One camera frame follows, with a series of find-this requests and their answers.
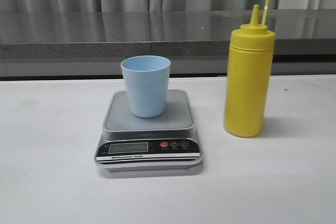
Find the light blue plastic cup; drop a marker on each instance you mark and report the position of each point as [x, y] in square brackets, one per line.
[146, 81]

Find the yellow squeeze bottle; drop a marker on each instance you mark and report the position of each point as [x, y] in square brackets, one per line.
[250, 58]

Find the silver electronic kitchen scale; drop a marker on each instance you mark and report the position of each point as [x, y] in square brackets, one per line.
[167, 141]

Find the grey stone counter ledge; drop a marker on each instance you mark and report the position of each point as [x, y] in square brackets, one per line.
[301, 35]

